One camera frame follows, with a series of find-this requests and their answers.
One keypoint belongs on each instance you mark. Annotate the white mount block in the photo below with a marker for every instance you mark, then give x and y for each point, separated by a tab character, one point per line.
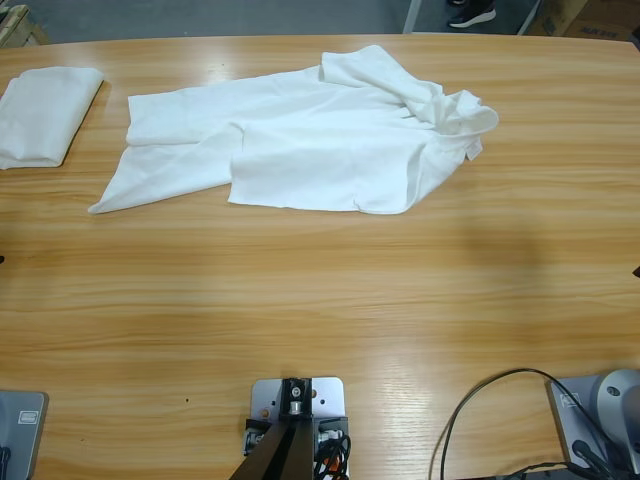
330	400

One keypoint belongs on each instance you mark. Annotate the black sneaker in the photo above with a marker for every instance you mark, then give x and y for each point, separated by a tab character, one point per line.
475	15

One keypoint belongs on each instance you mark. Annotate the white metal leg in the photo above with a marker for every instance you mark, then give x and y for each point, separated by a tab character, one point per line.
414	15

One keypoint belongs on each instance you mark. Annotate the folded white cloth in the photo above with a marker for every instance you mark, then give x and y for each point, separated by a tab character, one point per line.
40	115

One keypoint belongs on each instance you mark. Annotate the white t-shirt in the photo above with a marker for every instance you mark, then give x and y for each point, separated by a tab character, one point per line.
300	140

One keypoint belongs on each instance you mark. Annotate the cardboard box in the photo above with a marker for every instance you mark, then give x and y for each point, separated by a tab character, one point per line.
590	15

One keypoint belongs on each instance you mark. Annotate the grey metal leg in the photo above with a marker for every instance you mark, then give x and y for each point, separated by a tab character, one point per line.
530	17

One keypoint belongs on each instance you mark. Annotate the grey base plate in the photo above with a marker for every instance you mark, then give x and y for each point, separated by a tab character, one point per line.
25	435
567	405

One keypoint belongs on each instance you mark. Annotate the wooden pallet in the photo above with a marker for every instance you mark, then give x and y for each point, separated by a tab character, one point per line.
20	27

